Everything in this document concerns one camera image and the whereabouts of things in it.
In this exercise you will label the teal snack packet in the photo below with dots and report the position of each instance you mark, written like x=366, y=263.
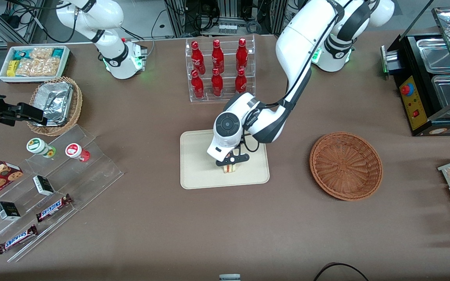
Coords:
x=21, y=54
x=58, y=52

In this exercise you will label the Snickers chocolate bar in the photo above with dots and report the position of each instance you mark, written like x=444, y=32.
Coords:
x=54, y=208
x=17, y=239

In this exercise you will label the small black carton box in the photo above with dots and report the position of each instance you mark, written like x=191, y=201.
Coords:
x=8, y=210
x=43, y=186

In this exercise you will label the triangular layered sandwich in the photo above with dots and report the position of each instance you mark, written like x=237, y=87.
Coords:
x=229, y=169

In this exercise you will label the black food warmer machine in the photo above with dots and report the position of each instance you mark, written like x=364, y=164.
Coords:
x=416, y=101

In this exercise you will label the red cola bottle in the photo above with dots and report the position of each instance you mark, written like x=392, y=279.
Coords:
x=240, y=82
x=197, y=86
x=197, y=56
x=241, y=52
x=217, y=54
x=217, y=84

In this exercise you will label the clear acrylic bottle rack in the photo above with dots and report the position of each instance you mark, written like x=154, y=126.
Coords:
x=227, y=98

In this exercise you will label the yellow snack packet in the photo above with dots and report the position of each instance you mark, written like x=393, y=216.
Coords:
x=12, y=67

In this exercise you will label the beige rectangular tray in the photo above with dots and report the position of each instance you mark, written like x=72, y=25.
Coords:
x=201, y=171

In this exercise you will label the white power strip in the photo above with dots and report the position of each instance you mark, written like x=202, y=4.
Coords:
x=229, y=28

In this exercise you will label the green lid sunflower cup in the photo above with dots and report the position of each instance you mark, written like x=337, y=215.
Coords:
x=36, y=145

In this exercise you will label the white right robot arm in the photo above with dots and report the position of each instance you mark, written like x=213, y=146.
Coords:
x=111, y=43

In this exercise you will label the white plastic snack bin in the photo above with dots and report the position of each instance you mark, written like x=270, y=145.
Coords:
x=33, y=80

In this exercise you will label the red lid yogurt cup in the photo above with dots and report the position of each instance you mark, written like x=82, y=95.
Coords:
x=73, y=150

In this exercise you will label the aluminium foil tray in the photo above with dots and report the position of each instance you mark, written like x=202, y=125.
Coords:
x=55, y=99

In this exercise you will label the small grey device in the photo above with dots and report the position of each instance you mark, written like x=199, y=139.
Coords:
x=229, y=278

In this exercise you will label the light tan wicker basket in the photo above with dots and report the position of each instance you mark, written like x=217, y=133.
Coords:
x=76, y=105

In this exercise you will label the clear acrylic stepped shelf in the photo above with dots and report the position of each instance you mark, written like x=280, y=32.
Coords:
x=100, y=171

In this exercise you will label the red emergency stop button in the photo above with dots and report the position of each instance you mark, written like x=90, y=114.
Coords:
x=406, y=89

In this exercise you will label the brown round wicker basket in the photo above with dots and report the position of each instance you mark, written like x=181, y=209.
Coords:
x=346, y=168

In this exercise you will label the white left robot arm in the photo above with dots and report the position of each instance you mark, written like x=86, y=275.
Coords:
x=307, y=35

